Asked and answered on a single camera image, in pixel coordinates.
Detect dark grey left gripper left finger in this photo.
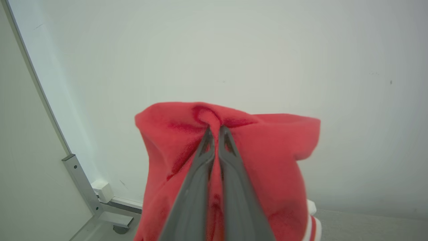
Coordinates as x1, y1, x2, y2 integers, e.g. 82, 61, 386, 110
159, 127, 215, 241

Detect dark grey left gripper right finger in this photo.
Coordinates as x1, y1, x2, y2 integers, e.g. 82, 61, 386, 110
218, 127, 276, 241

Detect red basketball jersey with number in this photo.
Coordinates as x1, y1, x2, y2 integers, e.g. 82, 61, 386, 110
134, 101, 322, 241

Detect white plastic corner block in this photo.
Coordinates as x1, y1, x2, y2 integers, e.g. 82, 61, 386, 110
91, 180, 114, 204

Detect grey fabric sofa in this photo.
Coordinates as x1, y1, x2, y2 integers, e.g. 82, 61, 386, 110
314, 208, 428, 241

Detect white partition panel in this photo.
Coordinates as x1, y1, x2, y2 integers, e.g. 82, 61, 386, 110
0, 0, 97, 241

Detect aluminium frame foot bracket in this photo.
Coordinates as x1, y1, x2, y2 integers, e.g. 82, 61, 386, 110
62, 154, 143, 229

